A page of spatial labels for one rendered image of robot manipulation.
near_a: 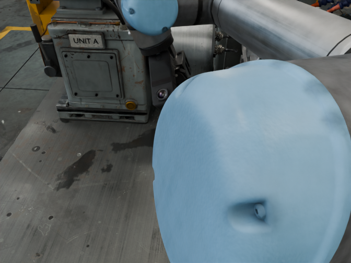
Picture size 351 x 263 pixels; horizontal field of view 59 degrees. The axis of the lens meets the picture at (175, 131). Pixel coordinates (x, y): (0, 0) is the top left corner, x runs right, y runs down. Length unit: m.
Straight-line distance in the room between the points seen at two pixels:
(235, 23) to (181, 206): 0.31
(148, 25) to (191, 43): 0.54
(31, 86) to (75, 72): 1.99
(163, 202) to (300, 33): 0.22
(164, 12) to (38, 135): 0.83
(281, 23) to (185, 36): 0.67
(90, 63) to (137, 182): 0.41
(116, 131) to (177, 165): 0.98
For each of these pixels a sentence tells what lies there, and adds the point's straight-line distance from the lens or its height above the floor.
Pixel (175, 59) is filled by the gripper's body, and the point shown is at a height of 1.22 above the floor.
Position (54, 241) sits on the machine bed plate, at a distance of 0.91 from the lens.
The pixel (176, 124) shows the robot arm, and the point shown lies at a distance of 0.16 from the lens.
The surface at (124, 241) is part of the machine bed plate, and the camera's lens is 0.87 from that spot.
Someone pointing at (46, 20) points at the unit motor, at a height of 1.15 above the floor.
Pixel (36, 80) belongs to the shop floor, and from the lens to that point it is 3.13.
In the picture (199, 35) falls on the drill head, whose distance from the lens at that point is 1.01.
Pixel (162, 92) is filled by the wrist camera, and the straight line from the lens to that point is 0.58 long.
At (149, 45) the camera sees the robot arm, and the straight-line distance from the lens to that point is 0.61.
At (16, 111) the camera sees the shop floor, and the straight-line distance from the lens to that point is 2.80.
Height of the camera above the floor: 1.55
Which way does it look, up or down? 42 degrees down
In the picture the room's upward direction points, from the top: straight up
